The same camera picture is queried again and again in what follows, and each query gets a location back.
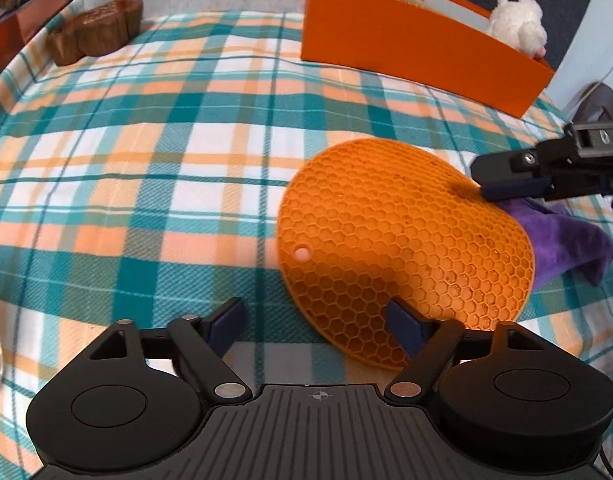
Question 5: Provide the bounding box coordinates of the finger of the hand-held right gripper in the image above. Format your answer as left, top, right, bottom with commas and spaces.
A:
480, 175, 556, 203
472, 148, 543, 184

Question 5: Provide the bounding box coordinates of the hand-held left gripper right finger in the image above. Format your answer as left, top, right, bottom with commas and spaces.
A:
385, 297, 538, 404

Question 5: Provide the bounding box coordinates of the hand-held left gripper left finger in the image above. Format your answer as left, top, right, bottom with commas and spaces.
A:
89, 297, 252, 404

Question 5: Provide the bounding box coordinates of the purple cloth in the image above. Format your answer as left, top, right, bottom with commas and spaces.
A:
496, 199, 613, 291

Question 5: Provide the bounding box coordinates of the orange honeycomb silicone mat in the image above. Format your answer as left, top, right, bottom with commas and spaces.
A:
276, 139, 537, 372

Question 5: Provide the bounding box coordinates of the white plush toy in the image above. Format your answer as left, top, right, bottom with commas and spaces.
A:
486, 0, 549, 58

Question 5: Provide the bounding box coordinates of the orange cardboard box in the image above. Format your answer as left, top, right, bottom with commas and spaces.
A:
300, 0, 557, 118

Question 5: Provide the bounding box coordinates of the dark brown chair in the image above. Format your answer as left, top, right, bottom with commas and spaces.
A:
569, 82, 613, 133

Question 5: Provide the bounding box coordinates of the plaid blanket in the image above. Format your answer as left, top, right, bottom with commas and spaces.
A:
0, 10, 613, 480

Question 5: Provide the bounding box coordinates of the carved wooden ornament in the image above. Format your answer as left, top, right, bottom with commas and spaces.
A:
45, 0, 145, 67

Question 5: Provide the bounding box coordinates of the copper reflective panel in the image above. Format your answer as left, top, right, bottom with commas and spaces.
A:
0, 0, 84, 88

